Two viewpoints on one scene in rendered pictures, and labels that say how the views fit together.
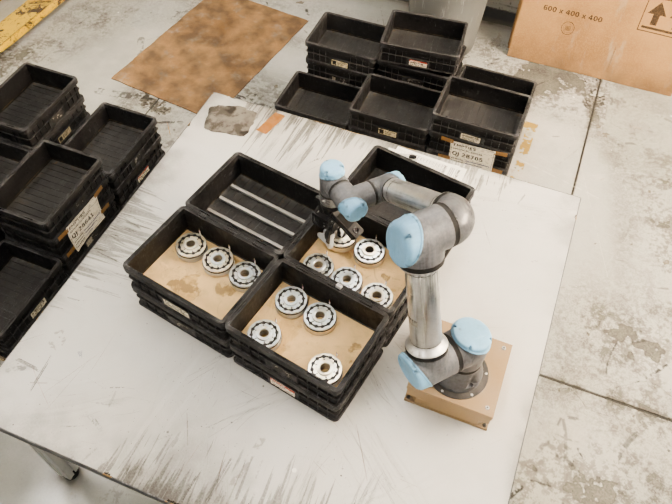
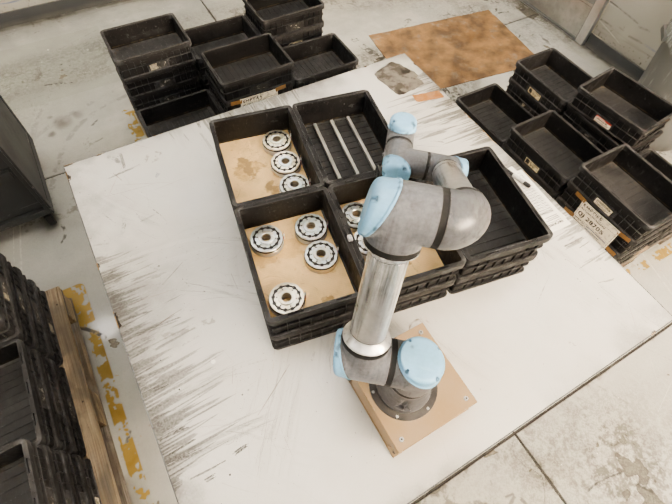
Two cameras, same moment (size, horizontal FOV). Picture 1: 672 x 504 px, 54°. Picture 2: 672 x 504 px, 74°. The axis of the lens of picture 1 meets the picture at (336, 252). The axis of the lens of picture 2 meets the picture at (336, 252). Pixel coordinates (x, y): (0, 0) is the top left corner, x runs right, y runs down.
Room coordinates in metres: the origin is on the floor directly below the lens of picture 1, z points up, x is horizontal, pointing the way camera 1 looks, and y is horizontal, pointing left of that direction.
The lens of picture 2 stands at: (0.51, -0.40, 2.02)
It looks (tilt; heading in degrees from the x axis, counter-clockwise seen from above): 58 degrees down; 36
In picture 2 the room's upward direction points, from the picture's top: 4 degrees clockwise
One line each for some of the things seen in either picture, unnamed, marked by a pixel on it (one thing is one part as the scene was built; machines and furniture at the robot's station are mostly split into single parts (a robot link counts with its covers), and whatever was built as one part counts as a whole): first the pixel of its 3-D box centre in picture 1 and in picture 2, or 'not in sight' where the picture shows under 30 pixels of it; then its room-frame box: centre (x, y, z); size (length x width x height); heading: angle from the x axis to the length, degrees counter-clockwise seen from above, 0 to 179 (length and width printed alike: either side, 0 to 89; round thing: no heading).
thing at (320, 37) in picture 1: (348, 61); (545, 98); (3.02, -0.04, 0.31); 0.40 x 0.30 x 0.34; 69
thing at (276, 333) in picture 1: (264, 334); (266, 238); (0.99, 0.21, 0.86); 0.10 x 0.10 x 0.01
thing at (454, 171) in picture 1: (420, 174); (522, 202); (1.81, -0.33, 0.70); 0.33 x 0.23 x 0.01; 69
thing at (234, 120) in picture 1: (228, 118); (398, 76); (2.10, 0.46, 0.71); 0.22 x 0.19 x 0.01; 69
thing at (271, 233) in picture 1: (259, 212); (347, 146); (1.46, 0.27, 0.87); 0.40 x 0.30 x 0.11; 59
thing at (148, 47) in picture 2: not in sight; (158, 73); (1.60, 1.72, 0.37); 0.40 x 0.30 x 0.45; 159
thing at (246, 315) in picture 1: (307, 331); (300, 259); (1.00, 0.08, 0.87); 0.40 x 0.30 x 0.11; 59
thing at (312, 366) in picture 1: (325, 368); (286, 298); (0.88, 0.02, 0.86); 0.10 x 0.10 x 0.01
